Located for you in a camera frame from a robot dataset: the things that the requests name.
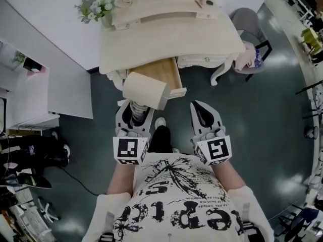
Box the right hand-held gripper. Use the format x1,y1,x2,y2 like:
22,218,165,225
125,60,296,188
189,100,233,166

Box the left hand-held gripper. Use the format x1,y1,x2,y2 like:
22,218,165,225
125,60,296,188
113,99,155,166

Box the wooden drawer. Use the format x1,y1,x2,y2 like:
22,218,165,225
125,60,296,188
126,56,188,100

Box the person's right forearm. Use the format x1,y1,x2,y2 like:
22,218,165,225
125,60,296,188
211,159,247,192

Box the person's left forearm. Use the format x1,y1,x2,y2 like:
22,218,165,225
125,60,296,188
106,159,139,196

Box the person's black trouser leg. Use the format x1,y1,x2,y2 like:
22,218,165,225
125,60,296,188
147,125,173,154

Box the pink clothes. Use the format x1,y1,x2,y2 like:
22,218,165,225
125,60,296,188
233,41,257,70

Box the blue patterned packet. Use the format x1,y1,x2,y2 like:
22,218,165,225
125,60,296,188
253,48,263,68

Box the cream dressing table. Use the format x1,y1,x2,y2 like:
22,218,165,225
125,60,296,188
98,0,247,89

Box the white printed shirt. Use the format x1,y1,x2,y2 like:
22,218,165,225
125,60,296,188
82,152,276,242

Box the white cabinet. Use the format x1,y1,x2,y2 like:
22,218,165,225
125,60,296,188
0,35,94,137

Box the black bag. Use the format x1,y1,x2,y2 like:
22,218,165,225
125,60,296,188
0,134,71,172

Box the grey chair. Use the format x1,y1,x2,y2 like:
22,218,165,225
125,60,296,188
229,7,274,82

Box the small black waste bin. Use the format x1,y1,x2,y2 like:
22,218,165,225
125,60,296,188
303,126,319,139

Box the black box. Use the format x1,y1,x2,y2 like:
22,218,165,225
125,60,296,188
22,57,43,72

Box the flower bouquet in vase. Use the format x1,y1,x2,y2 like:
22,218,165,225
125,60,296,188
74,0,117,29

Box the white swivel chair base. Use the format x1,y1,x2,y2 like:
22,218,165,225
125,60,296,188
37,196,62,223

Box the small green plant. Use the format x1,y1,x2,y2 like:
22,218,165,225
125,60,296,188
10,50,27,66

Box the yellow-green stool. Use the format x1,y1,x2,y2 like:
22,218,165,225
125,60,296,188
299,27,323,53

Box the black chair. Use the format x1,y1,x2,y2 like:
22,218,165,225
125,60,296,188
277,204,323,242

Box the black cable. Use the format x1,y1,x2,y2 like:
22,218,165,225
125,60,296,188
58,164,107,197

